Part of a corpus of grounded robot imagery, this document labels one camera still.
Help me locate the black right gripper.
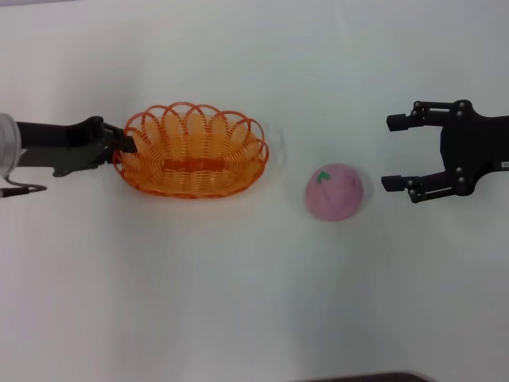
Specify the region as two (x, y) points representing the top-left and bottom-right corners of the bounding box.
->
(380, 99), (509, 205)

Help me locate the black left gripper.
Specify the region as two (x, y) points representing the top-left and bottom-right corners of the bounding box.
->
(15, 115), (138, 178)

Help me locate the pink toy peach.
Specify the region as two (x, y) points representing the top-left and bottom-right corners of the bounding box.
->
(305, 162), (364, 222)

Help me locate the orange plastic wire basket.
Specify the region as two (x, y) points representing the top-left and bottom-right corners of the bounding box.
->
(112, 102), (270, 200)

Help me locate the dark rounded robot base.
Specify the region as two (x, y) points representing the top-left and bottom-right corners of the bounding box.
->
(308, 371), (433, 382)

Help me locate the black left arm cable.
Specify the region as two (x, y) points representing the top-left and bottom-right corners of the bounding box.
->
(0, 173), (48, 199)

